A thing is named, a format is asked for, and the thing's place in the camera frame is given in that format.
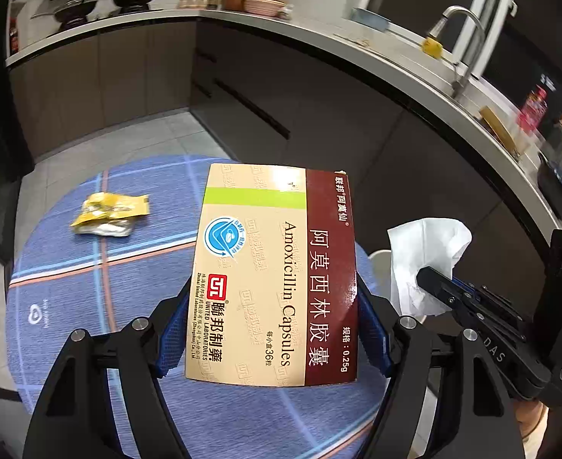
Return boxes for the beige maroon medicine box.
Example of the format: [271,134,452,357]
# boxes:
[184,163,359,389]

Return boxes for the blue checked tablecloth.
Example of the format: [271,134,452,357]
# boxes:
[5,154,391,459]

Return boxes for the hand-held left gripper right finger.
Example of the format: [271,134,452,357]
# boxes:
[355,272,525,459]

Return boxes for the yellow snack packet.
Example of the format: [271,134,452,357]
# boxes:
[70,192,150,238]

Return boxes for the person's right forearm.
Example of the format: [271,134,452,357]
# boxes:
[515,399,548,441]

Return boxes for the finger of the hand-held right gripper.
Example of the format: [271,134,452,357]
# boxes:
[416,267,491,330]
[453,277,533,328]

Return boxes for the white paper cup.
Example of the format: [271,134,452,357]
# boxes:
[369,249,393,307]

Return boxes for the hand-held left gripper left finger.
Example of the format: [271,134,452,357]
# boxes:
[21,277,191,459]

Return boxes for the white kitchen countertop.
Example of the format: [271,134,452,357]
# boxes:
[5,7,562,249]

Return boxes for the pink woven basket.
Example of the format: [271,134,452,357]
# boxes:
[242,0,286,17]

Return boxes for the steel kitchen faucet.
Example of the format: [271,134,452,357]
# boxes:
[427,6,486,99]

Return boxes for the white tissue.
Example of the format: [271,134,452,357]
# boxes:
[387,218,473,317]

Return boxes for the black cooking pot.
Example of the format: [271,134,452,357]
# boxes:
[536,153,562,221]

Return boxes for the red bottle on counter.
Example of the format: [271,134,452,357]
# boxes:
[520,86,549,132]

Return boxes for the brown base cabinets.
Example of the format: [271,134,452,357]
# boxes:
[8,19,562,307]

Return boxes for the small wooden board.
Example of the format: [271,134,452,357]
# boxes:
[479,105,518,154]

